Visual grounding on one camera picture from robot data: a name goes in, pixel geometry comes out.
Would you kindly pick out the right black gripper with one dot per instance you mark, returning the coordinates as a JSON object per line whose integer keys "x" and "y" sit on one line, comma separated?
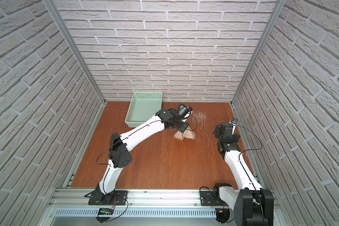
{"x": 228, "y": 138}

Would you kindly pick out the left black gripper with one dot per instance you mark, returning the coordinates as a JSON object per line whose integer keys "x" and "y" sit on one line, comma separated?
{"x": 183, "y": 126}

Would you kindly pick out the striped brown square dishcloth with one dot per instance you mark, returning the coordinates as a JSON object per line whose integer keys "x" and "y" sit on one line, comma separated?
{"x": 186, "y": 134}

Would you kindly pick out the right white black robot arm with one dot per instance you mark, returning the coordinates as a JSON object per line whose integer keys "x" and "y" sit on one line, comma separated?
{"x": 252, "y": 205}

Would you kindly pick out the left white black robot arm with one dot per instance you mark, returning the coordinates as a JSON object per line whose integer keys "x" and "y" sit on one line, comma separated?
{"x": 121, "y": 145}

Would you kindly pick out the mint green plastic basket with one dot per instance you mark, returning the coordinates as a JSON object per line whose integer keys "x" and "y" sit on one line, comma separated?
{"x": 143, "y": 106}

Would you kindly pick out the right small controller board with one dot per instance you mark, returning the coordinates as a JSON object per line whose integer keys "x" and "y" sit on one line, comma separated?
{"x": 222, "y": 215}

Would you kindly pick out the small controller board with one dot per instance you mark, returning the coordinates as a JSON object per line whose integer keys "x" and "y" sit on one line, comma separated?
{"x": 222, "y": 215}
{"x": 104, "y": 215}

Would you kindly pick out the left small controller board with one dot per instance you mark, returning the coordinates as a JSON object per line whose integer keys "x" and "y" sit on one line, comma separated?
{"x": 104, "y": 215}

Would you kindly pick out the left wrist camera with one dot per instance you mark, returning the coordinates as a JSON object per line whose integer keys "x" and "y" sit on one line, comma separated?
{"x": 184, "y": 111}

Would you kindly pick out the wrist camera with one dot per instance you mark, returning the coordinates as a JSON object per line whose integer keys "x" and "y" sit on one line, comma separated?
{"x": 234, "y": 122}
{"x": 184, "y": 111}

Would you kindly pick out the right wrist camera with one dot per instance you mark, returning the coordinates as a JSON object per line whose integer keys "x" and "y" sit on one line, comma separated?
{"x": 234, "y": 122}

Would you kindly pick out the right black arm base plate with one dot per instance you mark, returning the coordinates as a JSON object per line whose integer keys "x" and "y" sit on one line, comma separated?
{"x": 207, "y": 198}

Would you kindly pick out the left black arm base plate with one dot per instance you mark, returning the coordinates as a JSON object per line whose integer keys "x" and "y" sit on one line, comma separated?
{"x": 116, "y": 197}

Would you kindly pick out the aluminium front rail frame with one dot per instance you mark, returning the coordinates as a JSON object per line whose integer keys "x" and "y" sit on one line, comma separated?
{"x": 144, "y": 207}

